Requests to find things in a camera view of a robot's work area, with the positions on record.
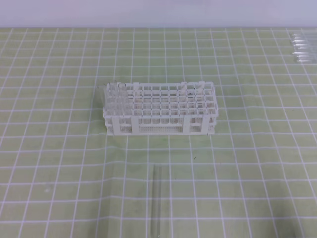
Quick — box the clear glass test tube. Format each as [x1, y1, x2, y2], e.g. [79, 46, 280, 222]
[151, 165, 162, 238]

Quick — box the green grid tablecloth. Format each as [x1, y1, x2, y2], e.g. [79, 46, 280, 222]
[0, 28, 317, 238]

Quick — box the clear tube in rack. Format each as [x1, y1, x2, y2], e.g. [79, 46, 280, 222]
[108, 81, 118, 116]
[118, 83, 129, 116]

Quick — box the white plastic test tube rack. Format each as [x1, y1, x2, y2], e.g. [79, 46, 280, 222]
[98, 81, 218, 136]

